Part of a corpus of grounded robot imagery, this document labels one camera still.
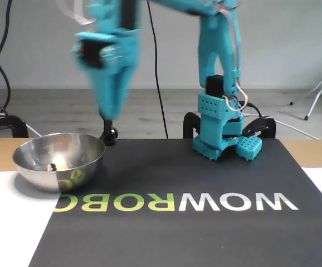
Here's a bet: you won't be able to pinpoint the teal gripper with motor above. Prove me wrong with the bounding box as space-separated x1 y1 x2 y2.
71 29 142 119

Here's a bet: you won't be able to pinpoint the black mat with WOWROBO print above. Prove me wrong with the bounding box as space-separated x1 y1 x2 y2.
27 138 322 267

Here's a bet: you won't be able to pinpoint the dark blue hanging cable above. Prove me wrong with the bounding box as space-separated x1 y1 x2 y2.
0 0 13 112

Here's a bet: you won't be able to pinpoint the thin white cable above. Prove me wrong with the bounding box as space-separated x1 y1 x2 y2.
24 123 43 139

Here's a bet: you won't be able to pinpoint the white floor cable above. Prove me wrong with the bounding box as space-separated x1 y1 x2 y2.
275 120 319 140

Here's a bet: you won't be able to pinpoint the black power cable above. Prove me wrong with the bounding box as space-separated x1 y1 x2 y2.
238 100 262 118

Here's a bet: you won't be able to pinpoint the teal robot arm with base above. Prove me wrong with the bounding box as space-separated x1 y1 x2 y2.
90 0 264 162

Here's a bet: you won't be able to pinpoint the red white black servo cable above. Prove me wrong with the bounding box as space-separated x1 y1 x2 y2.
55 0 98 26
216 5 250 112

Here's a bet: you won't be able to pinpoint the large black clamp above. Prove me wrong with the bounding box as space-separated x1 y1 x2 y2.
0 115 30 139

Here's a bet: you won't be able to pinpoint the small tan cork ball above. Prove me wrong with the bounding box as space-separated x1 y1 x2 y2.
47 162 70 172

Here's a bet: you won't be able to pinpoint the metal bowl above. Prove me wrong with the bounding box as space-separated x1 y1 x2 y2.
12 132 106 195

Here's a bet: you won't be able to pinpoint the black table clamp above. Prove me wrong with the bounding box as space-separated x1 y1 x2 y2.
241 116 277 140
183 112 202 140

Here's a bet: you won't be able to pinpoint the thin black hanging cable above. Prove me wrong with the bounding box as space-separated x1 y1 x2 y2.
147 0 169 140

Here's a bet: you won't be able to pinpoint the white metal stand legs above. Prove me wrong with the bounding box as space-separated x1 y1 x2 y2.
289 58 322 122

